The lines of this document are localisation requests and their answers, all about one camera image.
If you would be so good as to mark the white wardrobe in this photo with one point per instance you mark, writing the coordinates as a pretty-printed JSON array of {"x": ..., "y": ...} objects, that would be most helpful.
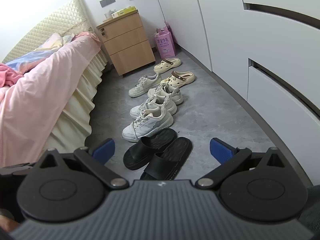
[{"x": 225, "y": 30}]

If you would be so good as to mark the cream quilted headboard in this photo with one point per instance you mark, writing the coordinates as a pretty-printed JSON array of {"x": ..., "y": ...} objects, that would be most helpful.
[{"x": 50, "y": 22}]

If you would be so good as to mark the bright pink cloth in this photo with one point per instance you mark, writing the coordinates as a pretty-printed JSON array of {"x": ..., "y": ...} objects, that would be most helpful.
[{"x": 7, "y": 75}]

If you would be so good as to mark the wooden nightstand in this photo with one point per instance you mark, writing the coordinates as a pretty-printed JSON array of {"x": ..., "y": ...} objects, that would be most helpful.
[{"x": 125, "y": 46}]

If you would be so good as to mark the pink carton box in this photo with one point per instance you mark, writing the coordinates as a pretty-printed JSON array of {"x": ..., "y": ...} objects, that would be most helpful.
[{"x": 165, "y": 45}]

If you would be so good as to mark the cream bed skirt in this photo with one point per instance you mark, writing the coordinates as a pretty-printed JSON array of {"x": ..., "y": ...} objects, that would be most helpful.
[{"x": 80, "y": 100}]

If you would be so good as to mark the pastel patterned pillow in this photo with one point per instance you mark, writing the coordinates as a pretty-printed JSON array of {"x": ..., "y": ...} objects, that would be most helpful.
[{"x": 51, "y": 45}]

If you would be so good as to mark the grey wall switch panel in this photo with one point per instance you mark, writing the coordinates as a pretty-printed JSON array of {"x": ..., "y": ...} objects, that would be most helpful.
[{"x": 107, "y": 1}]

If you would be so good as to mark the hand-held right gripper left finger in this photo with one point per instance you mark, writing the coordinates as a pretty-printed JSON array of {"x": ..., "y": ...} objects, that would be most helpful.
[{"x": 105, "y": 147}]

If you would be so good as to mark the black slide sandal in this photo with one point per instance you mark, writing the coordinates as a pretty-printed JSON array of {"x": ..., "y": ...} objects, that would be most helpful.
[
  {"x": 150, "y": 146},
  {"x": 167, "y": 163}
]

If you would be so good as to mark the yellow flat box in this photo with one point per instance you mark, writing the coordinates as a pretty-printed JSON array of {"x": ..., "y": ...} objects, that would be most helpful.
[{"x": 125, "y": 11}]

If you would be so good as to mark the cream clog with charms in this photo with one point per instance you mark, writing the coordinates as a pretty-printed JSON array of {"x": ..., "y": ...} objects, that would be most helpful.
[{"x": 180, "y": 80}]

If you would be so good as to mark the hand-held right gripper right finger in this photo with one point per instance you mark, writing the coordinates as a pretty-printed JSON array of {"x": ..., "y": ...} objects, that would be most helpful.
[{"x": 220, "y": 150}]

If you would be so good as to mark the white chunky sneaker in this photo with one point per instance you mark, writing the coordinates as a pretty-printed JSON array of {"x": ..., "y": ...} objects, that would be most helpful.
[
  {"x": 140, "y": 110},
  {"x": 140, "y": 130}
]

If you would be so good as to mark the beige sneaker with green logo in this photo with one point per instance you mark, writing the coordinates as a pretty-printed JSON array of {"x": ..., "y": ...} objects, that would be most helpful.
[{"x": 172, "y": 95}]

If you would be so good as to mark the white cup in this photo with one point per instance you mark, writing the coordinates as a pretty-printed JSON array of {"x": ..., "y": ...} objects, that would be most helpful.
[{"x": 108, "y": 15}]

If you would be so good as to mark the beige low-top sneaker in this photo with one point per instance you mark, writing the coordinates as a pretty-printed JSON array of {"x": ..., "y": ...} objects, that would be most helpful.
[{"x": 143, "y": 86}]

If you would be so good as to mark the bed with pink blanket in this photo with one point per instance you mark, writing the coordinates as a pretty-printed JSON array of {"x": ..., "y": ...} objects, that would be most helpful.
[{"x": 50, "y": 87}]

